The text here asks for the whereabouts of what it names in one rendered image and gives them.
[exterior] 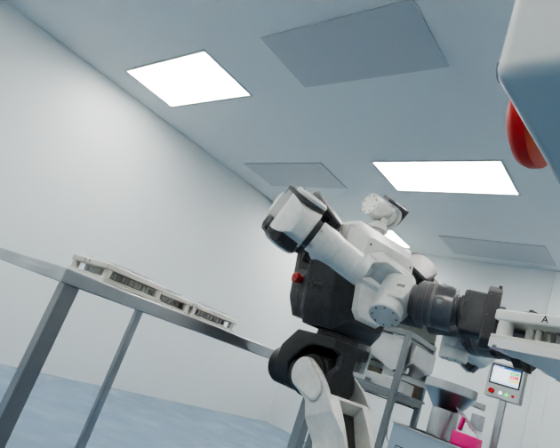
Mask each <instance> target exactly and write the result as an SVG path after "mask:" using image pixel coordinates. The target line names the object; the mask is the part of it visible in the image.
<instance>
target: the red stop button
mask: <svg viewBox="0 0 560 448"><path fill-rule="evenodd" d="M506 129H507V136H508V142H509V146H510V148H511V151H512V154H513V156H514V158H515V160H516V161H517V162H518V163H519V164H520V165H522V166H524V167H526V168H529V169H541V168H544V167H545V166H547V165H548V164H547V162H546V160H545V159H544V157H543V155H542V154H541V152H540V150H539V149H538V147H537V145H536V143H535V142H534V140H533V138H532V136H531V134H530V133H529V132H528V130H527V128H526V126H525V125H524V122H523V121H522V119H521V117H520V115H518V113H517V111H516V109H515V107H514V105H513V104H512V102H511V100H510V99H509V102H508V110H507V115H506Z"/></svg>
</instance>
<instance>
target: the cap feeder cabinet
mask: <svg viewBox="0 0 560 448"><path fill-rule="evenodd" d="M393 423H394V424H393V427H392V430H391V434H390V438H389V441H388V447H387V448H460V447H459V446H456V445H454V444H451V443H450V442H448V441H446V440H443V439H441V438H439V437H436V436H432V435H430V434H428V433H426V431H424V430H421V429H418V428H413V427H410V426H407V425H405V424H402V423H398V422H395V421H393Z"/></svg>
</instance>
